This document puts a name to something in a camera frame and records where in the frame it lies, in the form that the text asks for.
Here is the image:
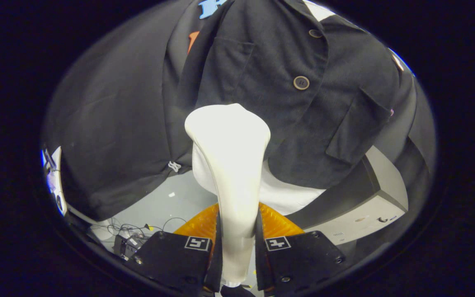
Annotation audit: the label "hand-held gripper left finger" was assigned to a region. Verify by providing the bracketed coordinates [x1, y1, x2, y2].
[123, 203, 224, 294]

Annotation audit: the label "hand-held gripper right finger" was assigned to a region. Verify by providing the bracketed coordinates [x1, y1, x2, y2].
[256, 202, 345, 293]

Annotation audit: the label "white garment steamer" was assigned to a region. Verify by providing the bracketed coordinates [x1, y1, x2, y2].
[185, 103, 271, 288]

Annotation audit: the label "black suit jacket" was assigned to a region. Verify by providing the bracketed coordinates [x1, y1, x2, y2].
[163, 0, 401, 189]

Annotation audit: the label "black power adapter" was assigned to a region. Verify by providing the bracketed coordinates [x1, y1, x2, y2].
[114, 235, 140, 259]

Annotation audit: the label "white mannequin torso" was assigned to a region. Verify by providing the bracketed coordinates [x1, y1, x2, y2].
[191, 142, 327, 216]

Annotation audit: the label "grey cabinet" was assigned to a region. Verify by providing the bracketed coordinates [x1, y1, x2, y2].
[285, 145, 409, 246]

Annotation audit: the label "black backdrop cloth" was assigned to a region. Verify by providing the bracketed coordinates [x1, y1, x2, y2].
[41, 0, 436, 248]

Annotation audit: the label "tangled black floor cables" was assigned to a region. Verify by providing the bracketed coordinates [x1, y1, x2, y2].
[108, 217, 188, 248]

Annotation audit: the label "white floor cord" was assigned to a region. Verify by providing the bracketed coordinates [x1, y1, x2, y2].
[66, 204, 111, 240]

